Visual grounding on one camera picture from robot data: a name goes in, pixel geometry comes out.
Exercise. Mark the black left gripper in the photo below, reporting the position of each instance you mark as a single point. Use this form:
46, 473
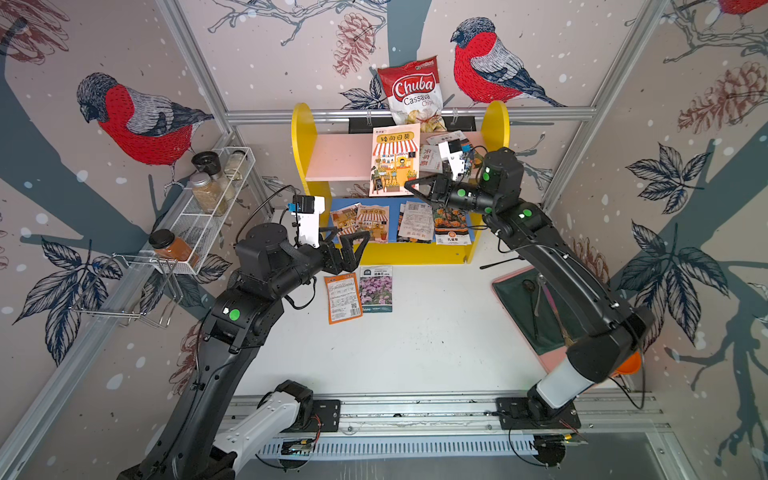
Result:
337, 264

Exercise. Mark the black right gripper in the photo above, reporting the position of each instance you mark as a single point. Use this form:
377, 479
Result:
440, 192

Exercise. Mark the blue flower seed bag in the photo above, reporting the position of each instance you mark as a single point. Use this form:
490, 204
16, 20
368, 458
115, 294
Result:
430, 160

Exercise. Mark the purple flower seed bag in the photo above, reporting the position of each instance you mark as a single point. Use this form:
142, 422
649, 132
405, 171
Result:
376, 289

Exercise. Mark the market stall seed bag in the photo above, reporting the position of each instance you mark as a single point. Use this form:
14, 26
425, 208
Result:
395, 159

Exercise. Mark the orange white seed bag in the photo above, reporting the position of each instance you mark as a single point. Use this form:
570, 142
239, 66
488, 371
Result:
344, 301

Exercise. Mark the orange flower seed bag top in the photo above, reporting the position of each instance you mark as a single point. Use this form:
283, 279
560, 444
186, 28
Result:
447, 137

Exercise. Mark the orange flower seed bag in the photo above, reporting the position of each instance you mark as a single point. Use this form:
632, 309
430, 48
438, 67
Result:
451, 227
447, 137

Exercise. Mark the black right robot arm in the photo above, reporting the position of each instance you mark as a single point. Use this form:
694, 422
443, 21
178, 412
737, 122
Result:
614, 329

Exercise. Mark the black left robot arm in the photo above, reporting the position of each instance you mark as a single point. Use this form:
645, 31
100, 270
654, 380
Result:
231, 336

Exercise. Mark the white text seed bag lower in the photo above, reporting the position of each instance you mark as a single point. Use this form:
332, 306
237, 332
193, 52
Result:
415, 223

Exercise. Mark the market stall bag lower left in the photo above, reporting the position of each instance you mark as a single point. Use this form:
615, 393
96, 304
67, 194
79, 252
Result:
345, 220

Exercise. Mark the orange flower seed bag lower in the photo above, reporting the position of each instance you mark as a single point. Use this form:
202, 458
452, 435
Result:
451, 227

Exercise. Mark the yellow two-tier shelf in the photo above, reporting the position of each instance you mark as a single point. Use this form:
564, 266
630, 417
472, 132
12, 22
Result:
323, 159

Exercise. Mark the red Chuba chips bag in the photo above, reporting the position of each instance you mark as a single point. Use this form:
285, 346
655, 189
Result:
414, 95

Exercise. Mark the black plastic fork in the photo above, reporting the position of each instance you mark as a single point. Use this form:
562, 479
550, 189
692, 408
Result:
494, 264

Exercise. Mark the clear spice jar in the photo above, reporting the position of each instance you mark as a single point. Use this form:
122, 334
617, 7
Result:
236, 164

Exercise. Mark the silver lid spice jar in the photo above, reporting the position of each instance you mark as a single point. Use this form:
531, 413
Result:
208, 194

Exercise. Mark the black lid spice jar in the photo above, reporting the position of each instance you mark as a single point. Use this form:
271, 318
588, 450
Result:
209, 162

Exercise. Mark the orange sauce jar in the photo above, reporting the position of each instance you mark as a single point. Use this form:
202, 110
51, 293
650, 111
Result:
169, 246

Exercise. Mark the pink tray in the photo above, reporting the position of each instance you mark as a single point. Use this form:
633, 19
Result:
552, 360

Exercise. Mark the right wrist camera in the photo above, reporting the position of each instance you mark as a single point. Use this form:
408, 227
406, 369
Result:
457, 156

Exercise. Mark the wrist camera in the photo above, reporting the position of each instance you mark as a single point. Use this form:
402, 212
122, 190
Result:
457, 156
307, 211

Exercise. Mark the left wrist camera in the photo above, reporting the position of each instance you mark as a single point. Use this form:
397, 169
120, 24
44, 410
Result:
307, 211

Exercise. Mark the black wall bracket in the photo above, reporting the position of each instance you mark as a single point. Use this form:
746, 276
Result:
366, 125

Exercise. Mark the white wire spice rack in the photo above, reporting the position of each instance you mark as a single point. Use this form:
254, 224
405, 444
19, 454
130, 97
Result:
203, 232

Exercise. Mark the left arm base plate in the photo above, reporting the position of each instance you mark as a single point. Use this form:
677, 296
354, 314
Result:
317, 416

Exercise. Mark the chrome wire hook rack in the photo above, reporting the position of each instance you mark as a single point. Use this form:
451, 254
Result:
149, 292

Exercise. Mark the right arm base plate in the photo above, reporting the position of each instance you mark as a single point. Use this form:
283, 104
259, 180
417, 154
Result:
522, 413

